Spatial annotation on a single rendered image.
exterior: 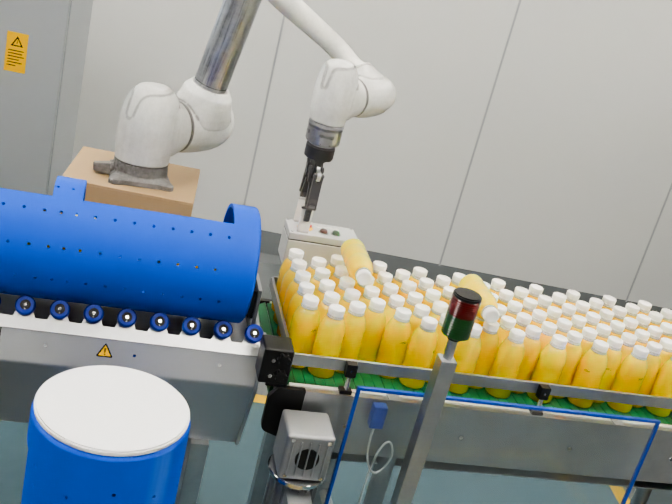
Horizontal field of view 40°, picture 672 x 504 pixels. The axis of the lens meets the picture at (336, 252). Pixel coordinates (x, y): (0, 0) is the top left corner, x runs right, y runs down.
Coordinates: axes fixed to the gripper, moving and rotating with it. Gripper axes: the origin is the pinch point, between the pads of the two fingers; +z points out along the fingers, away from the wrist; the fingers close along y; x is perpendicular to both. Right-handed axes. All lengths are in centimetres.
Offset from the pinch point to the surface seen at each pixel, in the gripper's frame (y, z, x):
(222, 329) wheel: 28.1, 20.9, -18.6
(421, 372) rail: 37, 20, 29
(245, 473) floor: -46, 118, 13
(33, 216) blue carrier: 28, 0, -64
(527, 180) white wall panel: -231, 45, 170
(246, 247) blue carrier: 27.7, -0.8, -17.4
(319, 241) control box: -7.3, 9.1, 7.8
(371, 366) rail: 37.6, 20.1, 16.3
